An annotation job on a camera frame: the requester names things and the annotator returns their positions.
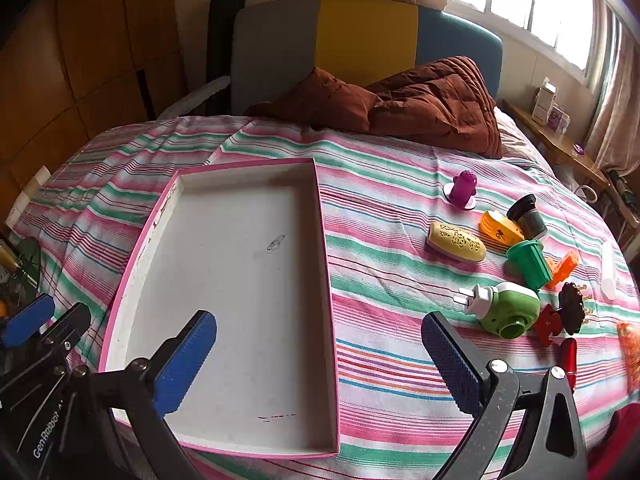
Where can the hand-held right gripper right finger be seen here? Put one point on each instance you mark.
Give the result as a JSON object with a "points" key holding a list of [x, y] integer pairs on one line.
{"points": [[450, 365]]}

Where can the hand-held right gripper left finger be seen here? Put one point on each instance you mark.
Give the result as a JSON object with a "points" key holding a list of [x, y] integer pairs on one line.
{"points": [[185, 360]]}

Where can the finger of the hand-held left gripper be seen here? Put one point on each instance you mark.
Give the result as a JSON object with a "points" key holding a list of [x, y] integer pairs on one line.
{"points": [[27, 317], [70, 325]]}

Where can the green plug night light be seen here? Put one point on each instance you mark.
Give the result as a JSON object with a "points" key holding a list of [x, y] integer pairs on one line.
{"points": [[505, 305]]}

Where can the red block toy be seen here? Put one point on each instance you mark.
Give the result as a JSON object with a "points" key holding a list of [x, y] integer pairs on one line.
{"points": [[545, 325]]}

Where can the pink-edged white cardboard box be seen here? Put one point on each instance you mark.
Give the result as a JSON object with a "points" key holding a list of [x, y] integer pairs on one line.
{"points": [[225, 260]]}

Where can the red metallic cylinder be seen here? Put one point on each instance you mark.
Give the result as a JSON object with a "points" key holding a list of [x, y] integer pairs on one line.
{"points": [[567, 360]]}

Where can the yellow oval toy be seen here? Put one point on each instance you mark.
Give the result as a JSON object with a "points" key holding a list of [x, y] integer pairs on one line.
{"points": [[455, 240]]}

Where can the green cup toy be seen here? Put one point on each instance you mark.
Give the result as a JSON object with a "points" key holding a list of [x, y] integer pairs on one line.
{"points": [[527, 260]]}

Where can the dark brown flower toy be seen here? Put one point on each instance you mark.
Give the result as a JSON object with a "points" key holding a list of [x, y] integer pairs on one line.
{"points": [[570, 307]]}

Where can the orange craft punch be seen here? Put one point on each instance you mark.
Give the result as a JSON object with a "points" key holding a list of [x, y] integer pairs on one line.
{"points": [[495, 230]]}

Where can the small orange block toy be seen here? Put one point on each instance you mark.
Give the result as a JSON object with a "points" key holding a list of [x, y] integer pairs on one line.
{"points": [[565, 265]]}

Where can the dark grey cup toy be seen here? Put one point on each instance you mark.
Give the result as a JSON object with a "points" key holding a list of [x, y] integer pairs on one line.
{"points": [[530, 220]]}

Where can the purple dotted toy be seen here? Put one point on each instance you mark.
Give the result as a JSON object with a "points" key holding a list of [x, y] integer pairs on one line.
{"points": [[462, 185]]}

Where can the dark bottle gold neck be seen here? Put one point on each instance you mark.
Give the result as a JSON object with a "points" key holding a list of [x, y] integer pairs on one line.
{"points": [[6, 257]]}

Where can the white plastic item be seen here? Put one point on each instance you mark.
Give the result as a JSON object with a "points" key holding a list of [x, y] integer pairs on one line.
{"points": [[34, 182]]}

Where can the orange plastic item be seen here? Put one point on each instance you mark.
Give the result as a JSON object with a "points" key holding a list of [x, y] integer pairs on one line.
{"points": [[631, 350]]}

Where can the red cloth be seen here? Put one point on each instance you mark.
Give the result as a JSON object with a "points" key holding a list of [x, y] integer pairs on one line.
{"points": [[620, 440]]}

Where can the white tube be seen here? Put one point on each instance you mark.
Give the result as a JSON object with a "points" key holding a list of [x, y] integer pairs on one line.
{"points": [[610, 270]]}

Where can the white mug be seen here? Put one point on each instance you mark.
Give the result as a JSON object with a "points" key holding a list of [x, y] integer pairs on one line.
{"points": [[586, 193]]}

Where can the white pillow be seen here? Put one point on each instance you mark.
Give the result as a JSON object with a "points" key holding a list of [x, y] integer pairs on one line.
{"points": [[515, 140]]}

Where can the wooden bedside table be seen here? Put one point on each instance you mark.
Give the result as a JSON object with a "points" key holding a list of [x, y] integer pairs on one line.
{"points": [[560, 145]]}

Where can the small purple item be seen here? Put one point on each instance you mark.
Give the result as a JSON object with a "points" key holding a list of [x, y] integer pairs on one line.
{"points": [[579, 149]]}

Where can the brown quilt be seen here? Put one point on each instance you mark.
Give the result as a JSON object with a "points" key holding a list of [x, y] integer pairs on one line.
{"points": [[425, 105]]}

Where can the wooden wardrobe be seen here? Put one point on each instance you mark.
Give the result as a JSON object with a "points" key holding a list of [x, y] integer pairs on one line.
{"points": [[90, 60]]}

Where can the purple printed box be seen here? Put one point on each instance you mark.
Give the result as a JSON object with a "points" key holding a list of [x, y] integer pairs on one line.
{"points": [[559, 119]]}

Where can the white carton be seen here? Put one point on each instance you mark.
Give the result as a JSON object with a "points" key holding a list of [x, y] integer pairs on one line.
{"points": [[542, 105]]}

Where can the grey yellow blue headboard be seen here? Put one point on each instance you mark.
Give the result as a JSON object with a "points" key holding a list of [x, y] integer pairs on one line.
{"points": [[365, 35]]}

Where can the white curved rail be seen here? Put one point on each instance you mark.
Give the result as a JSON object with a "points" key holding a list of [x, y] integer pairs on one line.
{"points": [[200, 92]]}

